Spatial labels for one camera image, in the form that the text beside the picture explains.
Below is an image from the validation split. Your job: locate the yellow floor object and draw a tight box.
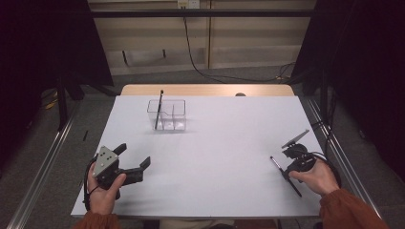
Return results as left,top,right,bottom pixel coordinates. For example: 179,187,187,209
44,98,60,111

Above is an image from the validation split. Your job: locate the black pen with silver end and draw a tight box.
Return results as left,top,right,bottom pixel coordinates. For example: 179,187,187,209
154,89,165,131

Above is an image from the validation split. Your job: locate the white wall socket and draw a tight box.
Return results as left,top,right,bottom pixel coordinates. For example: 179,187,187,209
177,0,201,10

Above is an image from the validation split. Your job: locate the black metal stand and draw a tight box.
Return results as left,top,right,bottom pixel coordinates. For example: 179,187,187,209
56,75,70,132

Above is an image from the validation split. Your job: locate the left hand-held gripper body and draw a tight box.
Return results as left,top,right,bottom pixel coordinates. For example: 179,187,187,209
91,145,143,200

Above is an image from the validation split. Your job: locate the dark curtain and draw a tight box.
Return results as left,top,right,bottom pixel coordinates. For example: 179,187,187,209
0,0,114,173
290,0,405,182

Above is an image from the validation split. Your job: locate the person's left hand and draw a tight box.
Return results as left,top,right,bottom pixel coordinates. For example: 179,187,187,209
87,163,127,216

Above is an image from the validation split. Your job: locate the person's right hand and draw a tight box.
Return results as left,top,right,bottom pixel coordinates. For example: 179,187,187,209
288,158,341,197

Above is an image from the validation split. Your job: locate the wooden table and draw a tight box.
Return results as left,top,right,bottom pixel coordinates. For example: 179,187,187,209
119,83,295,97

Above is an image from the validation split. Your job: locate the hand-held gripper cable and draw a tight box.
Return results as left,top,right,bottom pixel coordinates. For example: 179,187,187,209
82,156,98,213
309,152,342,189

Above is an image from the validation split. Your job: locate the dark horizontal wall rail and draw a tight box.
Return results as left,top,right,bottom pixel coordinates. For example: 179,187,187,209
90,9,318,18

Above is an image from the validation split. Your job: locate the left hand-held gripper cable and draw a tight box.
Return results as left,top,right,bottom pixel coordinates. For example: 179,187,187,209
82,156,98,213

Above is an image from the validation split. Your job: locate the white table mat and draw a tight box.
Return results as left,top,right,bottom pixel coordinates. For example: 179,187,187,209
70,94,323,219

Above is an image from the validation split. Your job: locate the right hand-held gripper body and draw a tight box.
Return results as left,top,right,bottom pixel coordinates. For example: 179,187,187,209
281,128,319,174

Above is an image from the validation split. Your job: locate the aluminium floor rail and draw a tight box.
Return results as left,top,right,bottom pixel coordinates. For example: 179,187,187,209
305,98,383,219
6,101,80,229

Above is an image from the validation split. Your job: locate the black power cable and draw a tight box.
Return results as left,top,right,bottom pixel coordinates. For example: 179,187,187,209
182,8,297,83

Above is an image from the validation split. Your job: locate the clear acrylic pen holder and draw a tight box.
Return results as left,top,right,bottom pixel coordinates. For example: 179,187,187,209
146,98,187,132

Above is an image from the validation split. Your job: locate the right hand-held gripper cable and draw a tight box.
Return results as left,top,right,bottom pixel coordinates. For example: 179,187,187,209
309,152,342,189

